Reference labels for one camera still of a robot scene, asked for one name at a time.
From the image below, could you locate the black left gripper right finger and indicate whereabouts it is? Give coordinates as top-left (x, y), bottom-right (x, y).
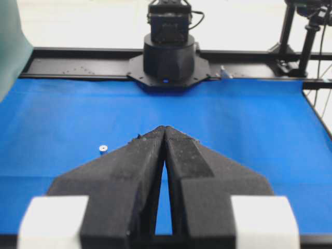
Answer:
top-left (164, 126), bottom-right (274, 248)

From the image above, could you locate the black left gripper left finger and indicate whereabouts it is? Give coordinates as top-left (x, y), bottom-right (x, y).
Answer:
top-left (47, 126), bottom-right (165, 248)

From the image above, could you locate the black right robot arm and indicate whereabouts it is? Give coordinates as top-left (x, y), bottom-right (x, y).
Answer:
top-left (143, 1), bottom-right (195, 84)

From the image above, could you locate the blue table mat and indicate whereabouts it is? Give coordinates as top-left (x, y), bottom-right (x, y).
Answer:
top-left (1, 79), bottom-right (331, 234)

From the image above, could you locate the green cloth curtain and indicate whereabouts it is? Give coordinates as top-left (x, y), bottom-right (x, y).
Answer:
top-left (1, 1), bottom-right (33, 100)

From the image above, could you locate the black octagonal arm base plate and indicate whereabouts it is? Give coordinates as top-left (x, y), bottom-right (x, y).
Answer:
top-left (127, 55), bottom-right (211, 92)

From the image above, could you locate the black aluminium frame rail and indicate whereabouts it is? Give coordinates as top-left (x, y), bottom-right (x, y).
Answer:
top-left (20, 48), bottom-right (331, 90)

